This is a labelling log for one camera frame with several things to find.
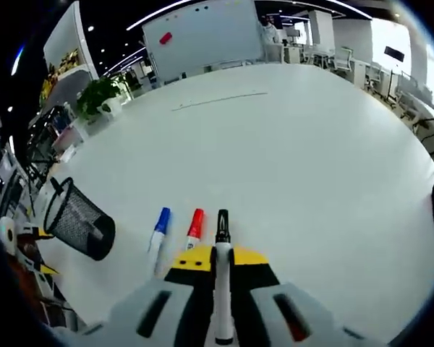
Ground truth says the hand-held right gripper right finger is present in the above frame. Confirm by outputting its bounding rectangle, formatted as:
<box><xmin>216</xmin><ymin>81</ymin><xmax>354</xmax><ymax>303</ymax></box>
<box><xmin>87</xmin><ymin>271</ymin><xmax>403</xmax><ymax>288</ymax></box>
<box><xmin>230</xmin><ymin>244</ymin><xmax>381</xmax><ymax>347</ymax></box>

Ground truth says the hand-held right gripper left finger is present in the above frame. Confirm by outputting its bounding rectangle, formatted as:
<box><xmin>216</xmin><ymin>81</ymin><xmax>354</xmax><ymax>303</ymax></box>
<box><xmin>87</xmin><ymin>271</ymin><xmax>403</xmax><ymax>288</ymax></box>
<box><xmin>72</xmin><ymin>245</ymin><xmax>217</xmax><ymax>347</ymax></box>

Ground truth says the black mesh pen holder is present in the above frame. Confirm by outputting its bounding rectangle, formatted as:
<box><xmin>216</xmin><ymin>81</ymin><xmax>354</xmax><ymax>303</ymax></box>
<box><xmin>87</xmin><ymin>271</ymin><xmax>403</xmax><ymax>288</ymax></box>
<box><xmin>43</xmin><ymin>176</ymin><xmax>116</xmax><ymax>262</ymax></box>

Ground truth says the blue cap whiteboard marker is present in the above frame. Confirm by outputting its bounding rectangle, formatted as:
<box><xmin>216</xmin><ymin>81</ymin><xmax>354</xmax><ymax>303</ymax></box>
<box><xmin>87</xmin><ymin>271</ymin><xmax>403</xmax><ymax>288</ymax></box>
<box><xmin>146</xmin><ymin>206</ymin><xmax>173</xmax><ymax>276</ymax></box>

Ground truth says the red cap whiteboard marker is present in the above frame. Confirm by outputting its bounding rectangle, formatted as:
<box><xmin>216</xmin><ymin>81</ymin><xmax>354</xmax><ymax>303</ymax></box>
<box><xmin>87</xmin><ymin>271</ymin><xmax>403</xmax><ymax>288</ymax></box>
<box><xmin>183</xmin><ymin>207</ymin><xmax>207</xmax><ymax>252</ymax></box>

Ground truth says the large white whiteboard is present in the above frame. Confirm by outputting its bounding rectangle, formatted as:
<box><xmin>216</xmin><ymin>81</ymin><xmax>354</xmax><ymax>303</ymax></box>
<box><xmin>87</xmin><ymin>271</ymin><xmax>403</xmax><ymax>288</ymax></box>
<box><xmin>141</xmin><ymin>0</ymin><xmax>265</xmax><ymax>80</ymax></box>

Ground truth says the green potted plant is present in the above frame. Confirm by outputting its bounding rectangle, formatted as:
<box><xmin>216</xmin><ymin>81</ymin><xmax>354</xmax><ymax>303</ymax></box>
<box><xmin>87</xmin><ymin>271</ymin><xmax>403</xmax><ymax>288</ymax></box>
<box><xmin>75</xmin><ymin>77</ymin><xmax>127</xmax><ymax>121</ymax></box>

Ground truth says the white snack display shelf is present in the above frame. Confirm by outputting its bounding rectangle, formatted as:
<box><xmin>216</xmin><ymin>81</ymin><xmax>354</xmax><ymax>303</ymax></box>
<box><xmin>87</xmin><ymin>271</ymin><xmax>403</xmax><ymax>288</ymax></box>
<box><xmin>38</xmin><ymin>48</ymin><xmax>95</xmax><ymax>109</ymax></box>

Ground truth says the white office chair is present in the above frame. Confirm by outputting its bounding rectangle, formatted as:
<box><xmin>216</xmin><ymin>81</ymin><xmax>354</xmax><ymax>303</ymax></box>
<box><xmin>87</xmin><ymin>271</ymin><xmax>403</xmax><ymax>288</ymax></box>
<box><xmin>333</xmin><ymin>46</ymin><xmax>354</xmax><ymax>72</ymax></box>

